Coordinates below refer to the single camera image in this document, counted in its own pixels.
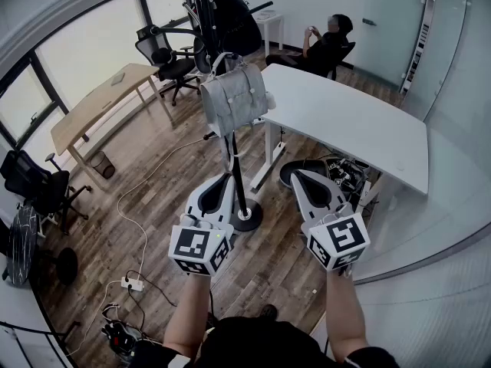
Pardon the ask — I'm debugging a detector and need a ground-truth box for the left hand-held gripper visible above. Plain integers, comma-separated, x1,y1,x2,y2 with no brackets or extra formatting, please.
168,172,236,278

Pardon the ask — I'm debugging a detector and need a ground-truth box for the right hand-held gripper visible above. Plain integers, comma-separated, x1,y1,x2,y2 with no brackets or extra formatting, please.
289,169,371,272

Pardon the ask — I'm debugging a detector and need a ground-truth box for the black coat rack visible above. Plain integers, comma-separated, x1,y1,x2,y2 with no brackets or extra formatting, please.
147,0,275,233

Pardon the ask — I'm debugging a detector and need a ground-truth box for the grey handbag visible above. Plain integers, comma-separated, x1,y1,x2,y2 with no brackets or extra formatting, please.
199,51,270,173

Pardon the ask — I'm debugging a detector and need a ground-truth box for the person's right forearm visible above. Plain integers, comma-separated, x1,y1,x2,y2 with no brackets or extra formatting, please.
325,269,370,364

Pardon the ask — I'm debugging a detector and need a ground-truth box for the person's left forearm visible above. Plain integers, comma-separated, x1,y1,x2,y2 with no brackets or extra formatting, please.
163,272,213,360

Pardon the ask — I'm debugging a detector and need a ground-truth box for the box of gear under desk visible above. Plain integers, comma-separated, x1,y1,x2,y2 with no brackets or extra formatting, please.
325,157,372,209

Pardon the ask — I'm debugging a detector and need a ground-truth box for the black round floor pad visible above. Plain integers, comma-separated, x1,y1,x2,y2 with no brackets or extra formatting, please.
278,159,328,192

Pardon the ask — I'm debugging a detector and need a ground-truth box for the black mesh waste bin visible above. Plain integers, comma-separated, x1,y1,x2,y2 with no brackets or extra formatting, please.
88,150,117,180

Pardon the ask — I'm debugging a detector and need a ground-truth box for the white power strip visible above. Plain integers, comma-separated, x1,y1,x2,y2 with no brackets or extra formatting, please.
120,275,146,293

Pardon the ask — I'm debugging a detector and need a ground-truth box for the black mesh office chair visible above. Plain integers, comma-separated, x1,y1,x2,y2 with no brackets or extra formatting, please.
134,25,203,107

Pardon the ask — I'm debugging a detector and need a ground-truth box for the wooden desk with white legs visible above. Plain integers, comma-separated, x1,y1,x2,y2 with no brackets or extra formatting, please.
50,62,174,192

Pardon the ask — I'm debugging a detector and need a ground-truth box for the person's black shirt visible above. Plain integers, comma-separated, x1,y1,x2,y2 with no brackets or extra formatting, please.
130,315,400,368

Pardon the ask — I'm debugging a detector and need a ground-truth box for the pile of gear on floor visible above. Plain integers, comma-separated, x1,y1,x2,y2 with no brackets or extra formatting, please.
101,302,145,358

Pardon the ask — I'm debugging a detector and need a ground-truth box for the dark hanging bag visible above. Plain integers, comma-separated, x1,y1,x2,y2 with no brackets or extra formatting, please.
209,0,264,58

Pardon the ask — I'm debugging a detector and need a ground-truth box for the small white side table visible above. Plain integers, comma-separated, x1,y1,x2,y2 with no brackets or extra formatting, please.
254,8,286,59

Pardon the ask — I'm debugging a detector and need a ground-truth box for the round black marble table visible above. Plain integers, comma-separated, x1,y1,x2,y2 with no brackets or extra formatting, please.
1,204,80,288

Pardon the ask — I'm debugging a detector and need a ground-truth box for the black-framed window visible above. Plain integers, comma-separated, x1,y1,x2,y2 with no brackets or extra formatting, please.
0,50,71,150

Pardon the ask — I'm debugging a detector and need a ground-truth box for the black metal floor stand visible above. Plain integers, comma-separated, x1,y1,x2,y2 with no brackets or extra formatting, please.
0,319,82,368

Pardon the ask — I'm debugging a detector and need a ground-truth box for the long white floor cable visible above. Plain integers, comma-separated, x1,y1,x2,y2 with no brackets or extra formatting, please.
64,138,210,358

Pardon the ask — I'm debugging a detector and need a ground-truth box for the black power cable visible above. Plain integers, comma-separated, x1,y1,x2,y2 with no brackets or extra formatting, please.
124,269,178,331

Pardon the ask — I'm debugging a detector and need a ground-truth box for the black office chair white frame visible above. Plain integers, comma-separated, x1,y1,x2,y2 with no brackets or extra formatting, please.
0,149,94,236

